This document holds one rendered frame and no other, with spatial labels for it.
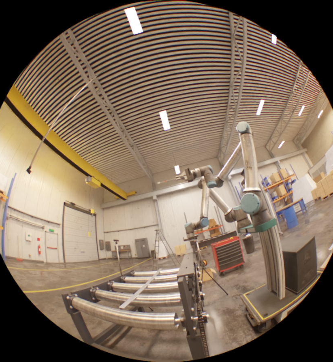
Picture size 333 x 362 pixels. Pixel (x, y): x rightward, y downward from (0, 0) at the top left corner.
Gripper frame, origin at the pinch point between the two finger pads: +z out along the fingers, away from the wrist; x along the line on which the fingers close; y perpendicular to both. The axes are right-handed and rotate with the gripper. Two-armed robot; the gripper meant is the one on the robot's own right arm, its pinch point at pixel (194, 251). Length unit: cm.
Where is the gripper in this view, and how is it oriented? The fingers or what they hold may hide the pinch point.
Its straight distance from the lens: 142.1
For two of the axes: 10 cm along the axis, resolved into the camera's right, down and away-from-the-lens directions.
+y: 9.6, -2.5, -0.9
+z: 1.9, 8.7, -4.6
